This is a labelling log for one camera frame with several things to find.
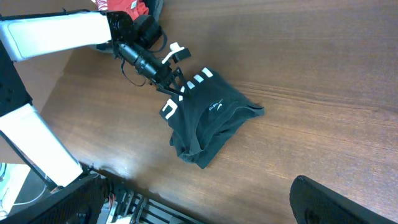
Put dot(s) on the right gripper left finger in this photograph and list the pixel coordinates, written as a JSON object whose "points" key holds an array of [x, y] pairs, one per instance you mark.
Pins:
{"points": [[79, 202]]}

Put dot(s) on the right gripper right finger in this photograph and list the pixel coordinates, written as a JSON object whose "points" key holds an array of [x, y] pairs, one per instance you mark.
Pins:
{"points": [[313, 203]]}

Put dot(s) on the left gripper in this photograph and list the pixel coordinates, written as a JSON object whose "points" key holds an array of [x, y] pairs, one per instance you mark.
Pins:
{"points": [[151, 68]]}

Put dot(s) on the dark green t-shirt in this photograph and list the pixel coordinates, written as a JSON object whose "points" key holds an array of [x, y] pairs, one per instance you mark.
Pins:
{"points": [[207, 117]]}

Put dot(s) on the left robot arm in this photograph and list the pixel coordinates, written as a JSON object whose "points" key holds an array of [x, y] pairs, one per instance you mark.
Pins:
{"points": [[42, 44]]}

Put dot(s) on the folded grey garment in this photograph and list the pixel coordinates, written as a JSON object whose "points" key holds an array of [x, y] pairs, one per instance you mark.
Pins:
{"points": [[134, 8]]}

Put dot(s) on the folded red printed t-shirt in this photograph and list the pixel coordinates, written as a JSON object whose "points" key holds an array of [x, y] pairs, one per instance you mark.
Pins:
{"points": [[134, 8]]}

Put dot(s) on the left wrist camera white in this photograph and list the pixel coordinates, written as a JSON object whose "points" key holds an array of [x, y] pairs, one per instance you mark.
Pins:
{"points": [[177, 53]]}

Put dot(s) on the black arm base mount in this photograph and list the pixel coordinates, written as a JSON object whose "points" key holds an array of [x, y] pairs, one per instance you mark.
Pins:
{"points": [[126, 205]]}

